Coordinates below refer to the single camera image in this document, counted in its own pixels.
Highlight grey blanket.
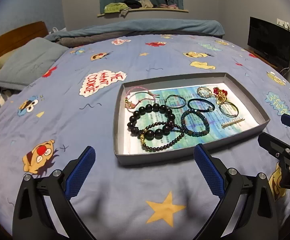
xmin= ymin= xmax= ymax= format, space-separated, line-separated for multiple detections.
xmin=58 ymin=36 xmax=103 ymax=48

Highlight red bead gold brooch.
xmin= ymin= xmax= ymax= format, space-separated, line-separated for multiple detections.
xmin=212 ymin=86 xmax=229 ymax=104

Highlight small dark bead bracelet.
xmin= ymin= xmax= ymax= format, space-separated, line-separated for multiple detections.
xmin=138 ymin=120 xmax=185 ymax=153

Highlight wooden headboard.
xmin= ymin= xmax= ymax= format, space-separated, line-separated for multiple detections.
xmin=0 ymin=21 xmax=49 ymax=79

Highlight green cloth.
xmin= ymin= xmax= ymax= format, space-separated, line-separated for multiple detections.
xmin=104 ymin=3 xmax=126 ymax=13

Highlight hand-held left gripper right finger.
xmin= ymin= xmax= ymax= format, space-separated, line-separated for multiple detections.
xmin=194 ymin=144 xmax=279 ymax=240

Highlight black hair tie crown charm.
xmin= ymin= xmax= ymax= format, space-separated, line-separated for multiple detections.
xmin=187 ymin=98 xmax=215 ymax=113

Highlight blue crystal bead bracelet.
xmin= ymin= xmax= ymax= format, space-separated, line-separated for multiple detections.
xmin=181 ymin=109 xmax=210 ymax=138

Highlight blue green printed paper sheet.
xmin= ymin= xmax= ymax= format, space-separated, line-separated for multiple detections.
xmin=128 ymin=82 xmax=258 ymax=155

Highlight cartoon printed blue bedsheet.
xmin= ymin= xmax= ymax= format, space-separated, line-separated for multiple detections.
xmin=0 ymin=34 xmax=290 ymax=240

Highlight thin wire bangle with knot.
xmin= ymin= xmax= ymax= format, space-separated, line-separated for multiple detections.
xmin=219 ymin=101 xmax=240 ymax=117

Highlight television stand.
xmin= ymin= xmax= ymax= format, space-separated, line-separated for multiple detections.
xmin=245 ymin=49 xmax=289 ymax=74

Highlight grey cardboard box tray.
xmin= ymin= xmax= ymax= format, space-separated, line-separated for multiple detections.
xmin=113 ymin=72 xmax=270 ymax=166

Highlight blue blanket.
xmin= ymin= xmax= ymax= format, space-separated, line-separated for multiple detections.
xmin=45 ymin=19 xmax=225 ymax=43

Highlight white wall hooks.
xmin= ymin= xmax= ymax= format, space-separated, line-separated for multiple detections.
xmin=277 ymin=18 xmax=290 ymax=33

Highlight pink cord bracelet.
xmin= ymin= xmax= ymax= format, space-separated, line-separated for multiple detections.
xmin=125 ymin=86 xmax=160 ymax=110

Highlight black cloth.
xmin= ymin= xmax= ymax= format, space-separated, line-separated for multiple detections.
xmin=123 ymin=0 xmax=141 ymax=9

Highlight black television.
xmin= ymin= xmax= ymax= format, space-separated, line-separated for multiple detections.
xmin=247 ymin=17 xmax=290 ymax=65

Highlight pearl hair clip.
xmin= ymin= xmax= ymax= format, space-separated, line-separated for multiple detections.
xmin=221 ymin=117 xmax=245 ymax=128

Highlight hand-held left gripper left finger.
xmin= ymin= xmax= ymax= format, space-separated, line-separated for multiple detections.
xmin=12 ymin=145 xmax=96 ymax=240

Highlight thin teal silver bangle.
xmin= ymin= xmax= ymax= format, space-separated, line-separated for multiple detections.
xmin=165 ymin=94 xmax=187 ymax=109

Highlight grey blue pillow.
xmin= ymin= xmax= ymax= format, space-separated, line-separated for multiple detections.
xmin=0 ymin=37 xmax=69 ymax=90

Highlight large black bead bracelet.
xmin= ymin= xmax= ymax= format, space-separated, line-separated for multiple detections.
xmin=127 ymin=103 xmax=176 ymax=140

